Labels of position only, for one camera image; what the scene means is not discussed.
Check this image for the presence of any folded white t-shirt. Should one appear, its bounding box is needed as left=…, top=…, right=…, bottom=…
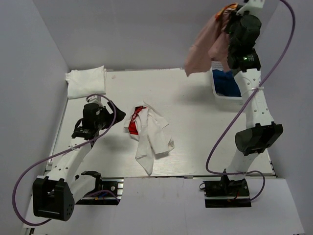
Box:
left=65, top=66, right=107, bottom=99

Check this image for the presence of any white red-print t-shirt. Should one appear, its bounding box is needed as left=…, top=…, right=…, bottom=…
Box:
left=124, top=101, right=175, bottom=176

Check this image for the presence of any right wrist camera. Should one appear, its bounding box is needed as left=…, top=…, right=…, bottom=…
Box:
left=236, top=0, right=265, bottom=15

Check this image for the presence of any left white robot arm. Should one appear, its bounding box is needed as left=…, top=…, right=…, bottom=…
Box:
left=32, top=103, right=126, bottom=221

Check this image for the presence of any white plastic basket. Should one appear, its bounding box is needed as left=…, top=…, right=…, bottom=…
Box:
left=210, top=62, right=243, bottom=110

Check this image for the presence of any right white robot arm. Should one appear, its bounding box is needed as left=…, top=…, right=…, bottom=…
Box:
left=221, top=11, right=283, bottom=195

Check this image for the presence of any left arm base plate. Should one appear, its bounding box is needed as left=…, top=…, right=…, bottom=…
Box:
left=76, top=178, right=124, bottom=206

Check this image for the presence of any blue t-shirt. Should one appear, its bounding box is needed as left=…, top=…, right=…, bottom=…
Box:
left=212, top=70, right=241, bottom=97

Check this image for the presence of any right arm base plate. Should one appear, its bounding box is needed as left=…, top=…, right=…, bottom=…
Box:
left=199, top=178, right=251, bottom=208

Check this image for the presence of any pink t-shirt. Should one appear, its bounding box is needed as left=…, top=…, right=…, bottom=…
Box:
left=184, top=3, right=238, bottom=76

